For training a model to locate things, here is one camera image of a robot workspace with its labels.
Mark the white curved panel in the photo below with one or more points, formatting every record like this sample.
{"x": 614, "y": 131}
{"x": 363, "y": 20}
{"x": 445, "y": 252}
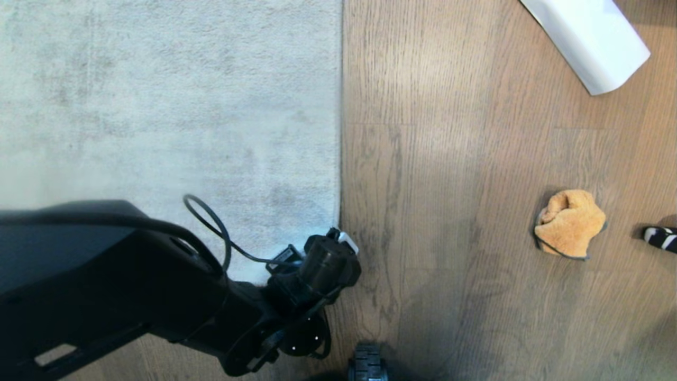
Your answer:
{"x": 587, "y": 37}

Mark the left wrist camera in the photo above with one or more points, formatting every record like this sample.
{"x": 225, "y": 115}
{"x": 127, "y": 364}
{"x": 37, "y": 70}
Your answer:
{"x": 347, "y": 242}

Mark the black ribbed wheel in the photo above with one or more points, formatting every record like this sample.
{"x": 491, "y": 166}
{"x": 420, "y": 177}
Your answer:
{"x": 367, "y": 365}

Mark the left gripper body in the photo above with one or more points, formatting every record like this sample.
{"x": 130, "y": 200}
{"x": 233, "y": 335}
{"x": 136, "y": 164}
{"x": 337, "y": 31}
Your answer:
{"x": 329, "y": 264}

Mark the orange cloth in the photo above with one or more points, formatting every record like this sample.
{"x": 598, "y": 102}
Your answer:
{"x": 571, "y": 222}

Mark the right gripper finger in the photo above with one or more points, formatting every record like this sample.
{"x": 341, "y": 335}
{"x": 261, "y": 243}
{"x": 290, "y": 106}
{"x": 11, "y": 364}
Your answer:
{"x": 662, "y": 238}

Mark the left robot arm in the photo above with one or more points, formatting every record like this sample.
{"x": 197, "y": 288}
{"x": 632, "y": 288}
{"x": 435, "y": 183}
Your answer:
{"x": 132, "y": 275}

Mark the light grey rug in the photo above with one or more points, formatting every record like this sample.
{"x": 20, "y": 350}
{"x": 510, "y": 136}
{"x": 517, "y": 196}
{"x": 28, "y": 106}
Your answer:
{"x": 169, "y": 106}

